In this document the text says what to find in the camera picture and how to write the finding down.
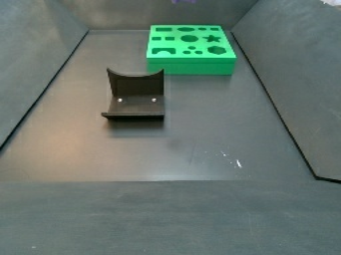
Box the green shape sorter box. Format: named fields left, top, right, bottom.
left=145, top=25, right=236, bottom=75

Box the purple object at top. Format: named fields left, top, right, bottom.
left=169, top=0, right=196, bottom=4

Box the black curved holder stand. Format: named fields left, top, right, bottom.
left=101, top=69, right=165, bottom=120

